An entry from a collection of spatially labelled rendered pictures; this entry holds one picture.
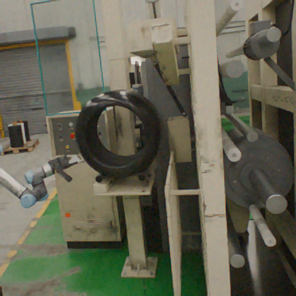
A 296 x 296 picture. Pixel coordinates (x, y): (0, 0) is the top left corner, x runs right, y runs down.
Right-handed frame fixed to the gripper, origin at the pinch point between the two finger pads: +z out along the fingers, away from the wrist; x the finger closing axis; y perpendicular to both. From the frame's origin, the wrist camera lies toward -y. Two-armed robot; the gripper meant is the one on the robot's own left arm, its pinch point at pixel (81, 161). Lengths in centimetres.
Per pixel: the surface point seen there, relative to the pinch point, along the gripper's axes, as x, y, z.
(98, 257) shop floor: 88, -80, 11
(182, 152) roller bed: -12, -20, 66
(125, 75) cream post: -5, 46, 52
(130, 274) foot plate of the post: 49, -94, 20
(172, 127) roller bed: -14, -1, 64
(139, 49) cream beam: -66, 39, 28
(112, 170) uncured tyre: -9.1, -12.6, 13.8
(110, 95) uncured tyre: -25.0, 30.0, 23.8
